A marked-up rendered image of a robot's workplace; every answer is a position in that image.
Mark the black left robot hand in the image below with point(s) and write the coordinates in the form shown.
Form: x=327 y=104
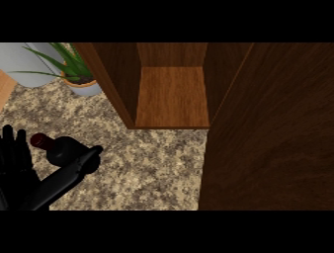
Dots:
x=9 y=178

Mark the dark wine bottle red cap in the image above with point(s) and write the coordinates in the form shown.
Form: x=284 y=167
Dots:
x=64 y=152

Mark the open brown wooden cabinet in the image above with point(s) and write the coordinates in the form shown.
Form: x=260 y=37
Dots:
x=172 y=95

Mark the dark brown cabinet door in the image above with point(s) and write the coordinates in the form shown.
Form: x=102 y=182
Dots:
x=281 y=131

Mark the pale grey rounded appliance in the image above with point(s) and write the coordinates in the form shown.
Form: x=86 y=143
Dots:
x=21 y=62

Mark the green potted plant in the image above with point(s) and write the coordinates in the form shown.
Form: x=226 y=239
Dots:
x=74 y=70

